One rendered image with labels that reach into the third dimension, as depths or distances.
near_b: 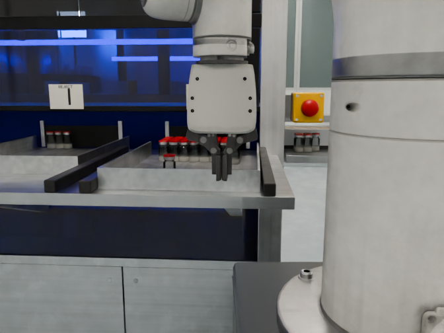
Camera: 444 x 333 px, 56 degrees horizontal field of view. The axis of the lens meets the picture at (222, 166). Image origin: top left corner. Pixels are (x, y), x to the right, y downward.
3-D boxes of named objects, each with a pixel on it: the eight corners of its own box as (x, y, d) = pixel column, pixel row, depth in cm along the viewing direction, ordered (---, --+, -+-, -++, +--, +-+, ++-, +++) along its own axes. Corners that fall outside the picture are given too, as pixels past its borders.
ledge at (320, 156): (281, 154, 115) (281, 147, 115) (328, 154, 114) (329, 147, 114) (285, 163, 102) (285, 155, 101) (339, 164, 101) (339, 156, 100)
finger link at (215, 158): (222, 134, 64) (222, 177, 65) (201, 134, 64) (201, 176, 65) (221, 137, 60) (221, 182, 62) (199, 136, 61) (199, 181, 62)
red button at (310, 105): (299, 115, 99) (300, 99, 99) (316, 115, 99) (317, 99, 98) (301, 117, 96) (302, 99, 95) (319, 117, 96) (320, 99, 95)
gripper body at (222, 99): (257, 56, 63) (256, 130, 65) (190, 57, 64) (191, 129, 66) (258, 52, 56) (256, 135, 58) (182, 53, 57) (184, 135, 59)
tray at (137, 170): (150, 155, 100) (149, 141, 100) (258, 156, 98) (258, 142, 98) (98, 189, 67) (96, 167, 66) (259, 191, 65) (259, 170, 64)
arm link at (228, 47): (254, 42, 63) (254, 63, 64) (196, 43, 64) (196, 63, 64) (254, 36, 55) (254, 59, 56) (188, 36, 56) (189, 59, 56)
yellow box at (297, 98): (290, 120, 106) (291, 92, 105) (318, 120, 106) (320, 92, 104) (293, 123, 99) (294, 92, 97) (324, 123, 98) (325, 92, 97)
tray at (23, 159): (36, 148, 113) (35, 135, 113) (129, 148, 112) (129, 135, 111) (-53, 172, 80) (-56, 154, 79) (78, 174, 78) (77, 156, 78)
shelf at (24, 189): (19, 154, 114) (18, 148, 114) (275, 158, 110) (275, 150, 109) (-144, 201, 67) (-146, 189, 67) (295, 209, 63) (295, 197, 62)
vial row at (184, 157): (160, 160, 93) (159, 139, 92) (240, 161, 92) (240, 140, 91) (157, 162, 91) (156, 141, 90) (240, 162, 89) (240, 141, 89)
